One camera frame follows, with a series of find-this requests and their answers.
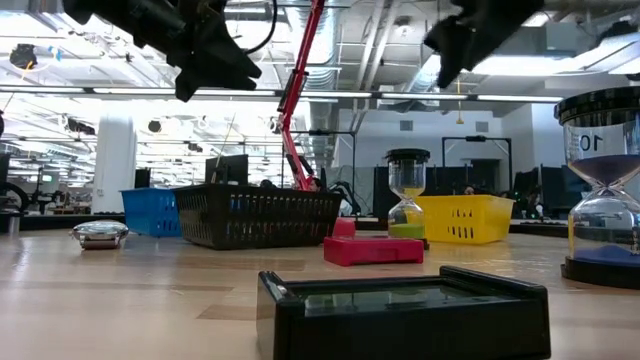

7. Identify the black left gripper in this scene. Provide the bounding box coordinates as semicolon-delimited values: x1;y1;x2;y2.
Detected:
62;0;263;103

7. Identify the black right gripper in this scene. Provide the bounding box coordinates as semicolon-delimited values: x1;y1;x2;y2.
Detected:
437;0;546;89

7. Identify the black plastic basket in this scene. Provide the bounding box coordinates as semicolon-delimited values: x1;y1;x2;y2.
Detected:
171;183;344;251

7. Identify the small hourglass yellow-green sand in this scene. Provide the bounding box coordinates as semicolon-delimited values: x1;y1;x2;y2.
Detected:
384;147;432;251

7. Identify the silver metal wristwatch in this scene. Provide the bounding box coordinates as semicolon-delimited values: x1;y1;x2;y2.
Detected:
69;219;131;251

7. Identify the red rectangular case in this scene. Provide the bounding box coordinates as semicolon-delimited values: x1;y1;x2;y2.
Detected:
323;235;426;268

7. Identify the black glossy-topped rectangular case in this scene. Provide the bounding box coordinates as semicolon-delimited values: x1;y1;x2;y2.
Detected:
256;264;553;360

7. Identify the red desk lamp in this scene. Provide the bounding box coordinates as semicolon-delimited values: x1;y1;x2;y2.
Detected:
277;0;357;240

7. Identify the black computer monitor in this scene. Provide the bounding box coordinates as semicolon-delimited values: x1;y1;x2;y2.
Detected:
204;153;250;186

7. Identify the black partition panel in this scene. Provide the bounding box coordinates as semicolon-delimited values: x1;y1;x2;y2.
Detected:
372;158;501;221

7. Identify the blue plastic basket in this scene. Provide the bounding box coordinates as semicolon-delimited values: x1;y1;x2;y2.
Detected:
119;187;182;239

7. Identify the yellow plastic basket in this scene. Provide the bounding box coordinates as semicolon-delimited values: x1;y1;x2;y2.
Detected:
414;193;516;246

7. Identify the large hourglass blue sand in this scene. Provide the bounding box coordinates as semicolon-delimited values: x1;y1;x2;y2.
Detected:
553;85;640;291

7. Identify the black ceiling spotlight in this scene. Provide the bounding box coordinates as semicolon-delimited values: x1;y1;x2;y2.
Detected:
9;43;39;71

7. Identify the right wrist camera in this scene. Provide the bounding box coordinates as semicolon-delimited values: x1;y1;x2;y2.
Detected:
423;12;470;56

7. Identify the black left camera cable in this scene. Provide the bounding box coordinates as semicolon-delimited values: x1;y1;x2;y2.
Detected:
243;0;279;56

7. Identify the black background rig frame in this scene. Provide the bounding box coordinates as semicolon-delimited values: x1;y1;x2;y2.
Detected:
441;134;514;199
289;129;357;201

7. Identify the black metal rig frame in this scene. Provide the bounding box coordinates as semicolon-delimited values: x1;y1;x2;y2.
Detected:
0;212;571;239

